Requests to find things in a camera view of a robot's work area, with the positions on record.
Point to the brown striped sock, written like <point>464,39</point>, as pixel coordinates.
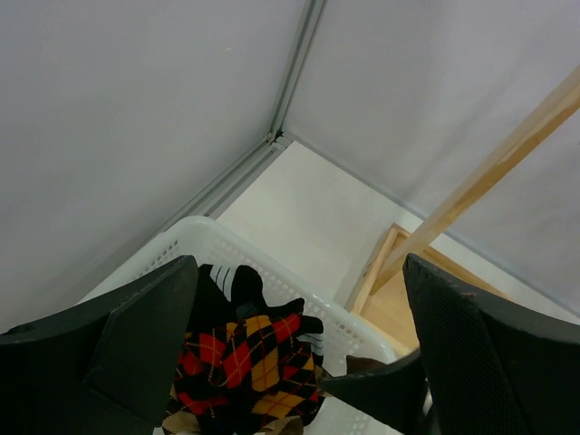
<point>354,364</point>

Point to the brown argyle sock in basket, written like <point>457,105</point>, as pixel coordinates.
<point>179,420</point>

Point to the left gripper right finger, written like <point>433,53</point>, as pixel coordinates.
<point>484,365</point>

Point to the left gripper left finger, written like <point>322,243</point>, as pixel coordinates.
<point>101,367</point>

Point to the white plastic basket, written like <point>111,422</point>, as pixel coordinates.
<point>344,333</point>

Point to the black white striped sock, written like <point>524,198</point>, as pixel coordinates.
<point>227,295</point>

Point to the wooden clothes rack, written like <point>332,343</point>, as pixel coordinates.
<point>379,302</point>

